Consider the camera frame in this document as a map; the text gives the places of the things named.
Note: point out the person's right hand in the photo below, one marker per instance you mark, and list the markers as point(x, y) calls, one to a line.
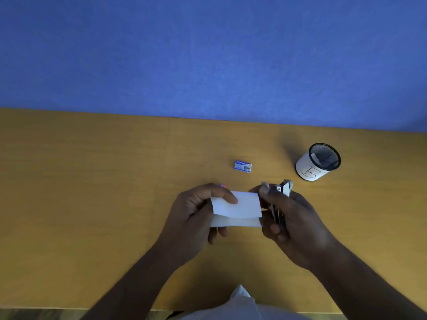
point(300, 229)

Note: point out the person's left hand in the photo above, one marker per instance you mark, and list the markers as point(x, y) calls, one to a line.
point(186, 223)

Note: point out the person's right thumb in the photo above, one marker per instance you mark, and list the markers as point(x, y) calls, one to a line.
point(267, 193)

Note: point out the person's left thumb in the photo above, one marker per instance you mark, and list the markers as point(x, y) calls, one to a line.
point(216, 195)

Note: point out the black metal stapler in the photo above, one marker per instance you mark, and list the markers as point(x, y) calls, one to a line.
point(282, 199)

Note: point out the white paper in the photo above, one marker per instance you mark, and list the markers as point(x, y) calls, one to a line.
point(238, 208)

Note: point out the person's right forearm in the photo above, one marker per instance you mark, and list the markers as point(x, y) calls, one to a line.
point(363, 283)

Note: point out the person's left forearm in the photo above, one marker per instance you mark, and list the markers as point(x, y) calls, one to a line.
point(133, 283)

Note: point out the small blue staple box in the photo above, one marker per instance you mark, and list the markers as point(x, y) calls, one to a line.
point(243, 166)

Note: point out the black mesh pen holder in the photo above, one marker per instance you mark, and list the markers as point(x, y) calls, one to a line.
point(317, 162)

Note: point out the person's white shirt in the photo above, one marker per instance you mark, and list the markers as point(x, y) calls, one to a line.
point(243, 306)

